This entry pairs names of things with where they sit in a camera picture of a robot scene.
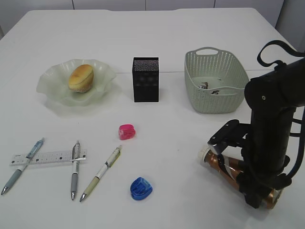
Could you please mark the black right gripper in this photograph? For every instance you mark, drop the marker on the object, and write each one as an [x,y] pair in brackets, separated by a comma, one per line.
[257,186]

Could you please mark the brown Nescafe coffee bottle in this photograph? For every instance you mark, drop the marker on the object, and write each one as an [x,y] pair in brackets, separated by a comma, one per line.
[229,168]

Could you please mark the round paper ball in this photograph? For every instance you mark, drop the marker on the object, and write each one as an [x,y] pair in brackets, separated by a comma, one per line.
[215,92]

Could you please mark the long paper piece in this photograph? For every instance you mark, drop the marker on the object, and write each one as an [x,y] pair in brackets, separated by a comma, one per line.
[204,85]

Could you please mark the bread roll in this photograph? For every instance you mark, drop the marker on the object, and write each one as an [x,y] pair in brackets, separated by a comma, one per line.
[81,79]

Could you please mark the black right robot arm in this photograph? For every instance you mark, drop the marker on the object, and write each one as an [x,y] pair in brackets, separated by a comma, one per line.
[273,99]

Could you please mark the pale green plastic basket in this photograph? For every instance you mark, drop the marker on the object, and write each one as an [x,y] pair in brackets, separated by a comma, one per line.
[223,71]

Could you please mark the beige click pen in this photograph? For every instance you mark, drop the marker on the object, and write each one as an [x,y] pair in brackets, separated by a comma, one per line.
[108,164]

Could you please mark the black mesh pen holder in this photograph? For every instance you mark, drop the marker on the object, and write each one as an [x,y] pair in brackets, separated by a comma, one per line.
[145,79]

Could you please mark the grey click pen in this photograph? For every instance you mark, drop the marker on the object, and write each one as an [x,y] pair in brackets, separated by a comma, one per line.
[74,178]

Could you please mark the pale green wavy glass plate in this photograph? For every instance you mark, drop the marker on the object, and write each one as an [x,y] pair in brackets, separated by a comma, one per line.
[54,82]

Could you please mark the light blue click pen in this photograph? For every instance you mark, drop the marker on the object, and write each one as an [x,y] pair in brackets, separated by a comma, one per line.
[15,176]

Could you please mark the pink correction tape dispenser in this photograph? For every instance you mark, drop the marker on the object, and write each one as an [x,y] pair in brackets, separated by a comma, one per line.
[126,131]

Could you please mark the clear plastic ruler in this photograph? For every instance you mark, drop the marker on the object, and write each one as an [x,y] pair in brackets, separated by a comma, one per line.
[43,158]

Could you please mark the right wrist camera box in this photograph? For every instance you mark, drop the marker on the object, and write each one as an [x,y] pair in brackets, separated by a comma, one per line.
[230,134]

